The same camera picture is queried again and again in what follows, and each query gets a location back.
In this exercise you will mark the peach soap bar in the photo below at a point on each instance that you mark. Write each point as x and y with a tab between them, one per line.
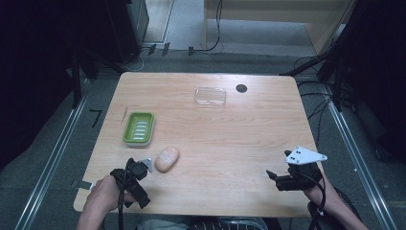
166	159

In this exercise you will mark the thin wooden stick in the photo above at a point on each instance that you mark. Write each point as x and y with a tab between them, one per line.
124	115

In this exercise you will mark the person's left hand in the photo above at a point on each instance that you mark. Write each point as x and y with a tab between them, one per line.
103	195

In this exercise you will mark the clear plastic lid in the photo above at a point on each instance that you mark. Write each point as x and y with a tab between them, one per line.
210	96

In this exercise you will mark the grey tape strip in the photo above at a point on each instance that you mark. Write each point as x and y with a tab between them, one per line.
83	184

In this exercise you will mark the green soap dish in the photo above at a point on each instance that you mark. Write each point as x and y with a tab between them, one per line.
139	128

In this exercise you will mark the black metal stand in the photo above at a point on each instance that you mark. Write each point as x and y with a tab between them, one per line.
76	80

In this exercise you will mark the person's right hand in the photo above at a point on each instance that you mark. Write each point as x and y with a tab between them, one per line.
317	195

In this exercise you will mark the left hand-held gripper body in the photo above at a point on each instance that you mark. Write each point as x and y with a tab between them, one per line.
135	171

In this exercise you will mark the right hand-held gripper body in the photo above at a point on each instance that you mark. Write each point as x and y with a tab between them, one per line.
300	179

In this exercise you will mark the black round table grommet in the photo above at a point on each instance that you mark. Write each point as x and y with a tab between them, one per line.
241	88

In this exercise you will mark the black cabinet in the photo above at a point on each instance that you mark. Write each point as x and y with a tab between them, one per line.
127	28

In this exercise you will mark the light wooden furniture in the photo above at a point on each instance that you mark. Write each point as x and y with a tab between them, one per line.
281	9

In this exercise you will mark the black tripod stand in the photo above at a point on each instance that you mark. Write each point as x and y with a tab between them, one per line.
322	60

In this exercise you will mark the metal floor rail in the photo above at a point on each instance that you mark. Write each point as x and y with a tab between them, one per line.
51	163
357	153

